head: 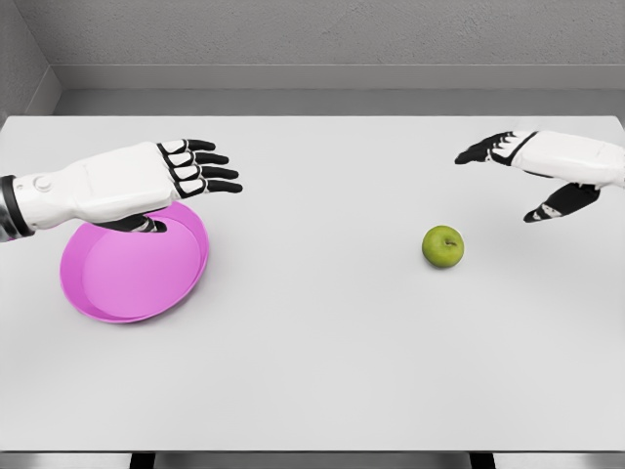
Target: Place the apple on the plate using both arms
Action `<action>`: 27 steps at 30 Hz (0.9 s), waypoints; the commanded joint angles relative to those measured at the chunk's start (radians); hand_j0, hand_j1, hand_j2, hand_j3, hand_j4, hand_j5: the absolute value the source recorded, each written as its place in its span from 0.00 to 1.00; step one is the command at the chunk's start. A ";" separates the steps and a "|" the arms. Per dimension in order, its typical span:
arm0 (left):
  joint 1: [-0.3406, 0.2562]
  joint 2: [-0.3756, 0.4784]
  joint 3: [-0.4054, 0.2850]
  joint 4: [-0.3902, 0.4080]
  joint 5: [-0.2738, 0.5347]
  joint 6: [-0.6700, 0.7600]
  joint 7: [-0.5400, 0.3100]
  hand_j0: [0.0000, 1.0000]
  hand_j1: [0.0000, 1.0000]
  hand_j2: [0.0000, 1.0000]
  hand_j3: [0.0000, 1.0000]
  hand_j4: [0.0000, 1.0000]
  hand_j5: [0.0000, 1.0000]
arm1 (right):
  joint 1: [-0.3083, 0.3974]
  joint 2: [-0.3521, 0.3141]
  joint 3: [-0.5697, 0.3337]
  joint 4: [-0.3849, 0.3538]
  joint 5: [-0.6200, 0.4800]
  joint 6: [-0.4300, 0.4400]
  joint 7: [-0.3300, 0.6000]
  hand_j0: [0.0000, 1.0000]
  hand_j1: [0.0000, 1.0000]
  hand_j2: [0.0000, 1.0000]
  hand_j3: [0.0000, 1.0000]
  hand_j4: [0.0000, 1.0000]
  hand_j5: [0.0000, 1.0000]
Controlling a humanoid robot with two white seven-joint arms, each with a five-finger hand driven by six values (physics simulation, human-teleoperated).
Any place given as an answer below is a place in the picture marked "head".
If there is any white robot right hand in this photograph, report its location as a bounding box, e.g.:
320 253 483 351
454 129 615 225

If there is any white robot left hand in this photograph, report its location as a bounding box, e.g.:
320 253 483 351
77 138 244 235

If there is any pink round plate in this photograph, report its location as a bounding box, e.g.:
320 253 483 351
59 200 211 326

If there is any green apple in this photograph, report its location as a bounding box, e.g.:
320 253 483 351
421 225 466 270

